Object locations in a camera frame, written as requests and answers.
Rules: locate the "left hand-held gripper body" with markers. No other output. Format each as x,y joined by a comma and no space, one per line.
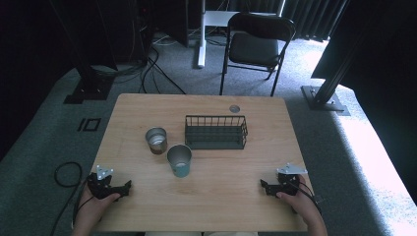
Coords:
100,187

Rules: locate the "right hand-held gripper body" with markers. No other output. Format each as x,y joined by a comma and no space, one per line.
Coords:
288,183

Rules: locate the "silver metal cup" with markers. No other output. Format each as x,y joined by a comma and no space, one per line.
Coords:
156,141

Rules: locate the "teal metal cup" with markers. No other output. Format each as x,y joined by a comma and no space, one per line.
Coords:
179,162

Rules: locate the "person's left hand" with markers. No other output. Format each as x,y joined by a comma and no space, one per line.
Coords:
95,208

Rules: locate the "person's right hand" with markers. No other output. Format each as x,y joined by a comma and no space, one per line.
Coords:
300,203

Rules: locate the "grey round table grommet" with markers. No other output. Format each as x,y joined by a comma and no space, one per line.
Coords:
234,108

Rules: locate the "black metal stand with foot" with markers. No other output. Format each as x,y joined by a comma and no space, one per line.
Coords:
323,98

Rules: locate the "black folding chair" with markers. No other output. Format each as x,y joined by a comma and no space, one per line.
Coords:
254,49

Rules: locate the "dark pleated curtain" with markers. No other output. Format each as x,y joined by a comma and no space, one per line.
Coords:
311,16

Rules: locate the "black stand with base plate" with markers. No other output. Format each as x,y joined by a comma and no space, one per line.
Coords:
90,87

